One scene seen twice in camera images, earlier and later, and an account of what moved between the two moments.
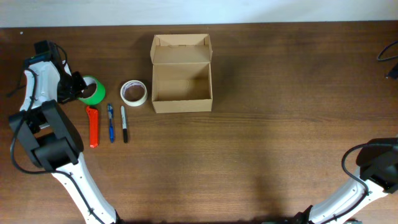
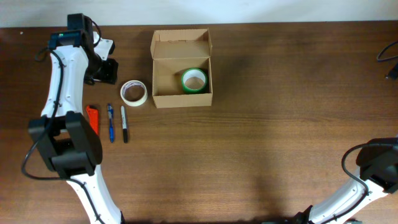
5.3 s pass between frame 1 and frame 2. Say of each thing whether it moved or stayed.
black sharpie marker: stayed
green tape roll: moved
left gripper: moved
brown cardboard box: stayed
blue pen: stayed
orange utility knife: stayed
